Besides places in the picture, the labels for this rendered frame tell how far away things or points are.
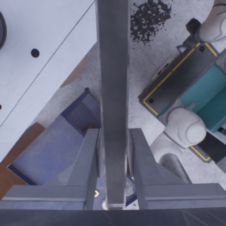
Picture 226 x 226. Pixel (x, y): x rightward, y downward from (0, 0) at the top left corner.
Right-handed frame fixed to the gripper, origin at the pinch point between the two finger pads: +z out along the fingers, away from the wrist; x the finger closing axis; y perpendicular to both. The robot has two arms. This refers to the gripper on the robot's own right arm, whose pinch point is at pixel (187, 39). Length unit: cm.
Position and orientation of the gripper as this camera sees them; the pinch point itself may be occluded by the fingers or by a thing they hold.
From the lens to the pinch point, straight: 114.5
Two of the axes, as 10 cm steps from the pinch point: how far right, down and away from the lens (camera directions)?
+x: 6.7, -7.1, -2.1
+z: 0.0, -2.8, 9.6
